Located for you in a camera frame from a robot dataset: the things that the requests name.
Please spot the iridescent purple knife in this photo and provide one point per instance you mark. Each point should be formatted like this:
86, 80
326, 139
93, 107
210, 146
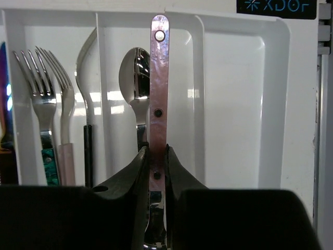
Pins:
9, 174

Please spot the black patterned handle fork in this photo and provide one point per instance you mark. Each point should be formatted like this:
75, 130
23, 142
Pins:
89, 108

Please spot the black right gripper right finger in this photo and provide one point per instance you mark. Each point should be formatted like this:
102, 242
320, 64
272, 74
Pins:
203, 218

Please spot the white divided cutlery tray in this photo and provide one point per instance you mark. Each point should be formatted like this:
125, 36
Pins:
227, 92

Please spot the teal handled fork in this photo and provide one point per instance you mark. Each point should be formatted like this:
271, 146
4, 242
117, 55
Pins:
43, 99

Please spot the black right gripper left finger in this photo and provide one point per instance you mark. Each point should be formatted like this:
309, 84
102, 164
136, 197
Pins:
109, 216

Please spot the black patterned handle spoon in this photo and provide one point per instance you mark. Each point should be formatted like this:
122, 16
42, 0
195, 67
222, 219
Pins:
134, 83

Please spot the blue table label right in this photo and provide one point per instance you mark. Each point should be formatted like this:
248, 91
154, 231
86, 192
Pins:
287, 9

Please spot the pink handled fork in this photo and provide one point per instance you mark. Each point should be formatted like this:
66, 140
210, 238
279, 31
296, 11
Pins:
65, 149

